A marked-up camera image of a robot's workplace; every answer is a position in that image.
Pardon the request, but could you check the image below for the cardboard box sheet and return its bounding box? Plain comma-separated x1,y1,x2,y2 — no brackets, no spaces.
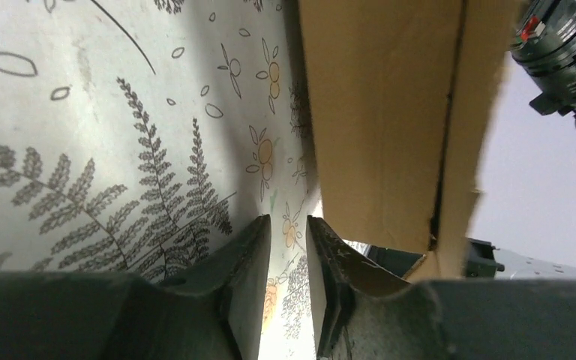
299,1,520,281

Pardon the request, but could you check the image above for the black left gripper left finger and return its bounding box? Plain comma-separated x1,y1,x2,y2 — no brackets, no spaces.
0,215,272,359

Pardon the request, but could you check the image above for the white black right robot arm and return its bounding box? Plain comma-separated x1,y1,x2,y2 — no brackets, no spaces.
470,1,576,280

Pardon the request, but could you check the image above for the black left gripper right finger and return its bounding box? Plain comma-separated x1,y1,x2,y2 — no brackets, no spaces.
307,217,576,359

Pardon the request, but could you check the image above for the floral patterned table mat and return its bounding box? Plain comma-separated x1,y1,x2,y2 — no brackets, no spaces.
0,1,319,359

